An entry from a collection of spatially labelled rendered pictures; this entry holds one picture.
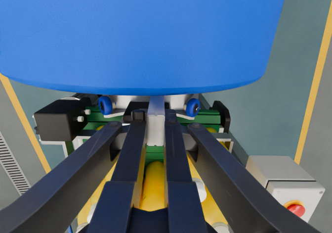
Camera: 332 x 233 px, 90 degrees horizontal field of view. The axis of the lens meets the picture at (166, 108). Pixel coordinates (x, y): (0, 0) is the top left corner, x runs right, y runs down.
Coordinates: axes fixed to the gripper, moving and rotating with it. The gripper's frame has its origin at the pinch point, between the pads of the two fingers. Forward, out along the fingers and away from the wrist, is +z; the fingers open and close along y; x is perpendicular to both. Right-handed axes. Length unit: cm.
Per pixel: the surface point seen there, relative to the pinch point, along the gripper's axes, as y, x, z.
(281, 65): 97, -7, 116
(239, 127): 74, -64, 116
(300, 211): 27.6, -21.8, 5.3
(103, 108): -11.9, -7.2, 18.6
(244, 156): 27.5, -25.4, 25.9
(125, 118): -5.9, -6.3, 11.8
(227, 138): 17.0, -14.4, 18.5
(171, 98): 3.3, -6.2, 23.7
